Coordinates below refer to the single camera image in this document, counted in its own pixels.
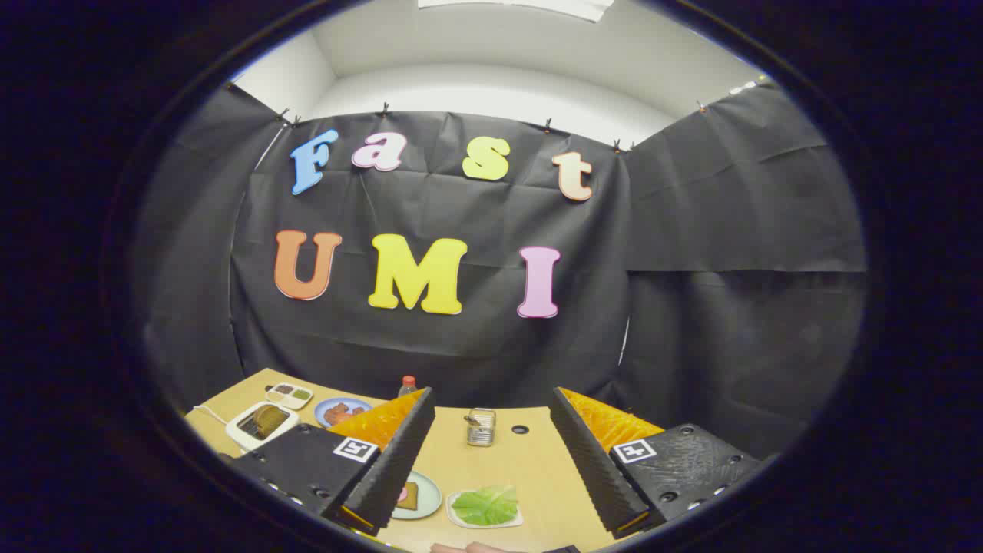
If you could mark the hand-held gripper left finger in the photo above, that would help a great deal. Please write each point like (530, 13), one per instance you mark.
(399, 461)

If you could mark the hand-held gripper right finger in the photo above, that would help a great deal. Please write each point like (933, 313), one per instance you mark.
(591, 468)

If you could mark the green lettuce leaf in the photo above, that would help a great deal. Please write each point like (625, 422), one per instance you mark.
(484, 507)

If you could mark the brown toasted bread slice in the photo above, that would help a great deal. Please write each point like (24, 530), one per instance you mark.
(408, 497)
(269, 421)

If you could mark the pale green round plate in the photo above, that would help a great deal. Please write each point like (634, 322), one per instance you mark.
(428, 491)

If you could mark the brown meat patty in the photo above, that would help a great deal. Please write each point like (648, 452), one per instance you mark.
(335, 415)
(355, 409)

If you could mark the clear plastic water bottle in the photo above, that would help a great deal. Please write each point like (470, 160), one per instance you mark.
(407, 385)

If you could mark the blue round plate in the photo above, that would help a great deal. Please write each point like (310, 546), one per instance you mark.
(326, 407)

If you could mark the white square plate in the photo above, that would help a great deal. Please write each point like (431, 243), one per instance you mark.
(513, 521)

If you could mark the white divided seasoning tray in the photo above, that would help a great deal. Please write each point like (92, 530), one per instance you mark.
(289, 395)

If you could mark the white toaster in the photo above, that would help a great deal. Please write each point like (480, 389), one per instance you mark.
(242, 435)

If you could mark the white ceiling light panel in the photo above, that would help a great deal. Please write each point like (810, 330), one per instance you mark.
(522, 6)

